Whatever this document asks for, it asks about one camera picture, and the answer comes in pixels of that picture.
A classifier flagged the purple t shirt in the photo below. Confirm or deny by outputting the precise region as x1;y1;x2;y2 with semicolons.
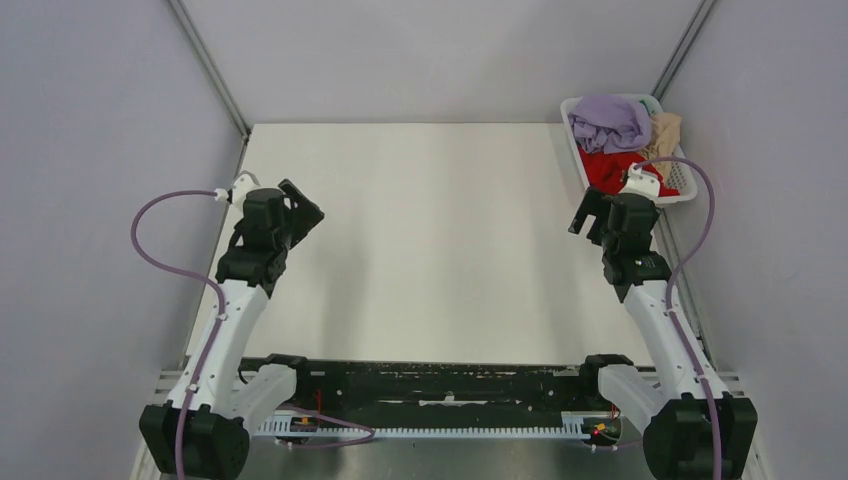
567;95;652;154

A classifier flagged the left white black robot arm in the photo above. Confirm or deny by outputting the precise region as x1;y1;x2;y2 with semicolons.
137;172;324;479

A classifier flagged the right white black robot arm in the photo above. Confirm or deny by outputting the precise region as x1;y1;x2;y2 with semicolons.
569;187;758;479

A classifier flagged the red t shirt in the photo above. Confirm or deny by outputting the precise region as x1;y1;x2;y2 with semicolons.
578;147;643;194

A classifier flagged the white plastic basket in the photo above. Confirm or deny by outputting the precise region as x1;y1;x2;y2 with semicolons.
560;93;698;206

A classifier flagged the beige t shirt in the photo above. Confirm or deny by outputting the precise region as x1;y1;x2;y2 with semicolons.
640;112;682;160

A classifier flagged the green t shirt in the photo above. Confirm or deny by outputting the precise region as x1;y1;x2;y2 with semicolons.
639;99;657;116

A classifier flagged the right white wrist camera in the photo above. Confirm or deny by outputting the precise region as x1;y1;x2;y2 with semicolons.
619;164;662;201

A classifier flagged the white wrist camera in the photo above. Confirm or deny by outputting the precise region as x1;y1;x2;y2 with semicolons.
213;170;261;212
619;164;662;201

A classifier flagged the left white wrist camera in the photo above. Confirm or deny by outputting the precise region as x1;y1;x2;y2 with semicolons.
213;170;261;212

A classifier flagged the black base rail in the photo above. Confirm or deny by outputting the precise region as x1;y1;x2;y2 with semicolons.
239;354;633;429

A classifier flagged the white slotted cable duct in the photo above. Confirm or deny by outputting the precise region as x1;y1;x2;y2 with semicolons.
255;411;617;443

